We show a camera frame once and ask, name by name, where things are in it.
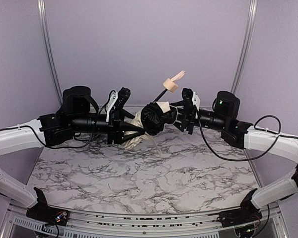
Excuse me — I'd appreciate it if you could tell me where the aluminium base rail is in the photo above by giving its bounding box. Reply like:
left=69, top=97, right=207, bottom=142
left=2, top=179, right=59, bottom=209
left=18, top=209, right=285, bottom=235
left=0, top=201, right=289, bottom=238

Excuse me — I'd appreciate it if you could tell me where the left aluminium frame post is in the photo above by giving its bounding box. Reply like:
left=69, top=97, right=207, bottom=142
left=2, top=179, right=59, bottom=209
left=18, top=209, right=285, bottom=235
left=37, top=0, right=62, bottom=104

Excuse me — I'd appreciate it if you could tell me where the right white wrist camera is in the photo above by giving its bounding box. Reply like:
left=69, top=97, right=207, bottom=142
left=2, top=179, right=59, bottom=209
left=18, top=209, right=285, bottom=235
left=182, top=88, right=200, bottom=110

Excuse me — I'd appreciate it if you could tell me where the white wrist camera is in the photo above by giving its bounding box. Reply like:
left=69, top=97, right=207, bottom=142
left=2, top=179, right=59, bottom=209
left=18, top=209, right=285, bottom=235
left=105, top=87, right=131, bottom=122
left=182, top=88, right=200, bottom=110

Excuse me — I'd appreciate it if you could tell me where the cream and black umbrella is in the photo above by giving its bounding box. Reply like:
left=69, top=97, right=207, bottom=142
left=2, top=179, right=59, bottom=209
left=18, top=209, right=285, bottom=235
left=123, top=70, right=185, bottom=150

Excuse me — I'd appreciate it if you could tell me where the right aluminium frame post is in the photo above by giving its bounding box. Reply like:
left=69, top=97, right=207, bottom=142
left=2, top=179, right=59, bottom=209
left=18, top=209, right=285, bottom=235
left=231, top=0, right=258, bottom=94

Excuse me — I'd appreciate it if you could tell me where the aluminium frame post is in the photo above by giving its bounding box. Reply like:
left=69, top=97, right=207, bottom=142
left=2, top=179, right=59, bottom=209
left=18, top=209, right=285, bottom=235
left=231, top=0, right=258, bottom=94
left=37, top=0, right=62, bottom=104

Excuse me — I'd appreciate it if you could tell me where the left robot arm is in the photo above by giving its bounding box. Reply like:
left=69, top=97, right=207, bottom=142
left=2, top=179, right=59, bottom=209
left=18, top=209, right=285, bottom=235
left=0, top=86, right=145, bottom=226

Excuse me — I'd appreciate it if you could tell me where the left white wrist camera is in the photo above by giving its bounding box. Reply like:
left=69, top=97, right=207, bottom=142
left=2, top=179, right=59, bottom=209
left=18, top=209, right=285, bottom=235
left=105, top=87, right=131, bottom=122

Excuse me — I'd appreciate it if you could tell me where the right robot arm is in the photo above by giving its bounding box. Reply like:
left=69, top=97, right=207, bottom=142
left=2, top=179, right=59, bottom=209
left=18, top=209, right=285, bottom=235
left=172, top=88, right=298, bottom=227

